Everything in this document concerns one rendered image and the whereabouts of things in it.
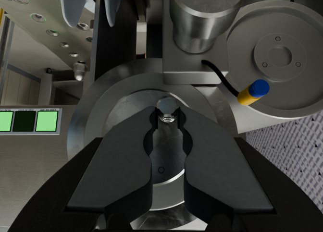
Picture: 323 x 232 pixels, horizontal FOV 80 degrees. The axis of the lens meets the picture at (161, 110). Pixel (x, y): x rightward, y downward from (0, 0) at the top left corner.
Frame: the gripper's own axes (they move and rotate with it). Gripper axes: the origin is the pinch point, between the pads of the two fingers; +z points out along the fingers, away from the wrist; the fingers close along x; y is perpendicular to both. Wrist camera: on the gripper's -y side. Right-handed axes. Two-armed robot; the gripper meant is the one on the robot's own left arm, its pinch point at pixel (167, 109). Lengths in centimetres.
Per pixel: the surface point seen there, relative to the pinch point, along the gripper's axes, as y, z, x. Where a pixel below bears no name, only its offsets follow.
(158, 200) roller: 7.2, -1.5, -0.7
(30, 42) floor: 27, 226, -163
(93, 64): -1.3, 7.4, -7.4
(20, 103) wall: 121, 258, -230
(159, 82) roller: -0.3, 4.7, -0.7
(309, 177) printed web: 11.4, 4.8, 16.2
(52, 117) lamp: 18.6, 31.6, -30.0
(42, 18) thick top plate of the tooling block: -4.8, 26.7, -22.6
